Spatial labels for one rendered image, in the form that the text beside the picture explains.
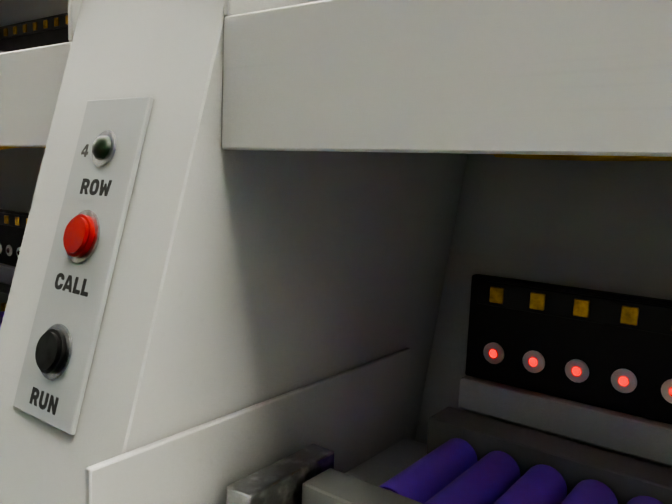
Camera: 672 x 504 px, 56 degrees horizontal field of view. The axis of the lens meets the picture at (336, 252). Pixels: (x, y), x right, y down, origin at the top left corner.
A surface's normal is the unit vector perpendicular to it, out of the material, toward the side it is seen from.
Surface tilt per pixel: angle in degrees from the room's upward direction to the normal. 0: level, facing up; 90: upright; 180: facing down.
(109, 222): 90
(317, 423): 90
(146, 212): 90
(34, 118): 105
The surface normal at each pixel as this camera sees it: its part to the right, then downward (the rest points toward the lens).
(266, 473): 0.04, -0.99
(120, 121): -0.57, -0.19
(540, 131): -0.60, 0.07
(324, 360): 0.80, 0.11
